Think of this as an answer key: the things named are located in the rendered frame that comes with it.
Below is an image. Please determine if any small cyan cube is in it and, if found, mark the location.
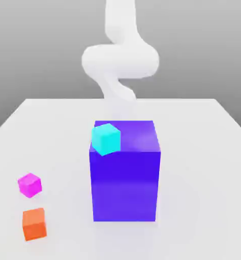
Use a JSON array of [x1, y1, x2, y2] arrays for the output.
[[91, 123, 122, 157]]

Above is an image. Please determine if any large blue box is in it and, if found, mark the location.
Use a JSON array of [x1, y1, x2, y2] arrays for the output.
[[88, 120, 162, 222]]

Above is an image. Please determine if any small magenta cube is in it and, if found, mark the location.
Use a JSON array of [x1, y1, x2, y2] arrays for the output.
[[17, 172, 43, 199]]

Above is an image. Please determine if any small orange cube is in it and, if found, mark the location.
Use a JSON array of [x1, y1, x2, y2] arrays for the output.
[[22, 207, 48, 242]]

